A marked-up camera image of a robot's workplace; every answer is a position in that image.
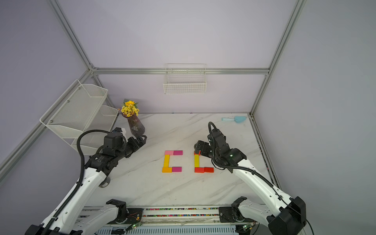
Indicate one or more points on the yellow large block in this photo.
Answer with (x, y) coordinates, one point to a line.
(166, 160)

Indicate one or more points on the aluminium front rail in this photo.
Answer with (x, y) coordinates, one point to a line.
(201, 214)

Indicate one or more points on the lower white mesh shelf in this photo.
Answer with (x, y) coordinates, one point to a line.
(104, 120)

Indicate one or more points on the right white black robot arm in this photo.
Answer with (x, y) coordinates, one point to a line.
(282, 214)

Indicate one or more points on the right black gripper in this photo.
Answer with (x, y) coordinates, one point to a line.
(206, 146)

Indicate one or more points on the teal scoop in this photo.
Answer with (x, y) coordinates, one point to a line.
(236, 119)

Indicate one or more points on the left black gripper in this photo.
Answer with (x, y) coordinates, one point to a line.
(141, 143)

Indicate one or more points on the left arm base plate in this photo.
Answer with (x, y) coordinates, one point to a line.
(129, 216)

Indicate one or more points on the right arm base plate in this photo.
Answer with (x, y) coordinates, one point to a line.
(226, 215)

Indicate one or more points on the orange block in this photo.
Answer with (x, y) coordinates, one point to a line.
(167, 170)

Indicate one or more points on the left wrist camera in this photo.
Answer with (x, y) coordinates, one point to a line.
(113, 142)

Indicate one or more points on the magenta block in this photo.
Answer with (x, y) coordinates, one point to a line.
(177, 153)
(177, 169)

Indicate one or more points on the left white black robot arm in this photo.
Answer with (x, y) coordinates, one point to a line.
(94, 174)

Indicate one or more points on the white mesh shelf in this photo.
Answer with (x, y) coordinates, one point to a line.
(104, 120)
(75, 110)

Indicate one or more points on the yellow flower bouquet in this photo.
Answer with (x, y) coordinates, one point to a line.
(129, 109)

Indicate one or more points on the black round cylinder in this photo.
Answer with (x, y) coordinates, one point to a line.
(105, 183)

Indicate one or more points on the upper white mesh shelf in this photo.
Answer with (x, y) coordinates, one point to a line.
(75, 110)

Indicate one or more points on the white wire wall basket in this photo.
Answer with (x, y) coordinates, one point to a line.
(182, 79)

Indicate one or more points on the dark glass vase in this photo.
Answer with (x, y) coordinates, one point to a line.
(136, 127)

